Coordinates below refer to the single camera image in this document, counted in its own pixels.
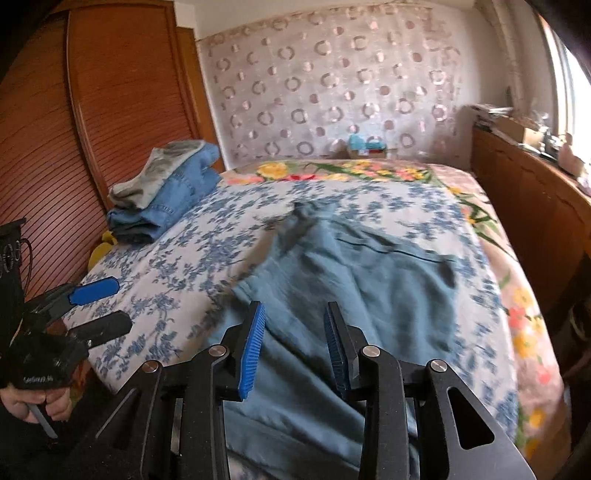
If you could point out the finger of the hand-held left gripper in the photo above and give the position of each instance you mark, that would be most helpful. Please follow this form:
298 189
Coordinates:
108 325
94 290

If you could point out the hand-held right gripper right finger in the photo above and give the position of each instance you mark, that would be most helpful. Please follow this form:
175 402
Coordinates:
334 350

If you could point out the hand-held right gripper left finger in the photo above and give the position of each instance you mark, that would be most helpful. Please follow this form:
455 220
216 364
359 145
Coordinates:
251 350

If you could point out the dark grey trousers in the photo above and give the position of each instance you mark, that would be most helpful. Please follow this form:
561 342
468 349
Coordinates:
392 295

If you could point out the person's left hand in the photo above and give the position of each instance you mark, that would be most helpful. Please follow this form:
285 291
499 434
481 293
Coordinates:
60 406

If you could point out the yellow plush toy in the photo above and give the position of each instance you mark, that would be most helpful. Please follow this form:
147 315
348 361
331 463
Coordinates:
99 253

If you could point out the blue floral bed sheet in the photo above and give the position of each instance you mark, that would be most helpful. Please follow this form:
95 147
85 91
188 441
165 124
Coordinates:
194 244

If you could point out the grey folded garment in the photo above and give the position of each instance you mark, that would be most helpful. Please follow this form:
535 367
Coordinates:
152 180

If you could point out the folded blue denim jeans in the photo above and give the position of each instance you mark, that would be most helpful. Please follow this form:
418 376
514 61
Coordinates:
184 189

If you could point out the colourful flowered blanket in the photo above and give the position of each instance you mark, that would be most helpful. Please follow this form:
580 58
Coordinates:
526 318

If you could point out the wooden louvred wardrobe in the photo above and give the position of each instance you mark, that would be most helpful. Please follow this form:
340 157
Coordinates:
115 92

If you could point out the light blue plastic bag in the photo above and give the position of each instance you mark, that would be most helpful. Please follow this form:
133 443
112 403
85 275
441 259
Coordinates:
364 141

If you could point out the long wooden cabinet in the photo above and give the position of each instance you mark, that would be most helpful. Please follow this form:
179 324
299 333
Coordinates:
531 194

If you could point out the circle-patterned sheer curtain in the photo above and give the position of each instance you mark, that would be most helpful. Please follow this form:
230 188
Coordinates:
323 83

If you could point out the open cardboard box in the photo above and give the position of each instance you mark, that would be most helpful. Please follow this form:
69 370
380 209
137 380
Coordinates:
521 131

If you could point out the white window curtain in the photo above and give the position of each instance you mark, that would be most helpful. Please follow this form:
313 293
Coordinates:
508 55

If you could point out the wooden-framed window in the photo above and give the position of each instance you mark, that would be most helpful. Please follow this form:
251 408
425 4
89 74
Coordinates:
572 92

